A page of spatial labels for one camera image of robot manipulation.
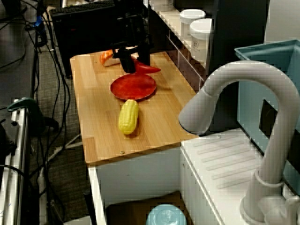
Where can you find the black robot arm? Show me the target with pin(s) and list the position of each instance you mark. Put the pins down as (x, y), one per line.
(133, 25)

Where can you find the grey toy faucet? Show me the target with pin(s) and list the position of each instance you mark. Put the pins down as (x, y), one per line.
(274, 152)

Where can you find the green clamp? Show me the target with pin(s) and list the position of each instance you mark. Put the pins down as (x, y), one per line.
(23, 103)

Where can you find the black box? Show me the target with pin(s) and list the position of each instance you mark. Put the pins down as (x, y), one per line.
(77, 35)

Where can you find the dark grey upright panel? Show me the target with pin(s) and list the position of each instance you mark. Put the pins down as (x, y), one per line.
(234, 30)

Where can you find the black upright panel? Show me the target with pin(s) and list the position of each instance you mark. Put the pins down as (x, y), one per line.
(159, 28)

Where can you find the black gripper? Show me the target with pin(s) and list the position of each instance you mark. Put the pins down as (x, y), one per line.
(133, 47)

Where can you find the white lidded jar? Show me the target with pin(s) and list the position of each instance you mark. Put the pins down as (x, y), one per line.
(192, 16)
(201, 30)

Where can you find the salmon sushi toy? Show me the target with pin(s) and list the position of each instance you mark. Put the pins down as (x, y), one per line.
(106, 59)

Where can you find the dark tiled backsplash shelf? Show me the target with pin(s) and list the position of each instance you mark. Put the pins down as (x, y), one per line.
(185, 68)

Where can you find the light blue bowl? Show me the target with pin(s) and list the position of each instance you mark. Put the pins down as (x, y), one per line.
(166, 215)

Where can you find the white sink unit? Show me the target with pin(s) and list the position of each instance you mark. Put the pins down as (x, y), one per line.
(222, 150)

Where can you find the red pepper toy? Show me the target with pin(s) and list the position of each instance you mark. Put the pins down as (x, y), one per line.
(147, 68)

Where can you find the yellow corn cob toy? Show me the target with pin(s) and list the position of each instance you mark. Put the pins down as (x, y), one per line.
(128, 117)

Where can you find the teal plastic bin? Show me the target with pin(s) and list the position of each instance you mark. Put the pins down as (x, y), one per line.
(248, 100)

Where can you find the aluminium frame rail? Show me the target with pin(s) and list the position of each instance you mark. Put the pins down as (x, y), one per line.
(20, 152)

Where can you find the red plate with white underside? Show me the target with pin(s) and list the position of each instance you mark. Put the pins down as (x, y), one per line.
(133, 87)

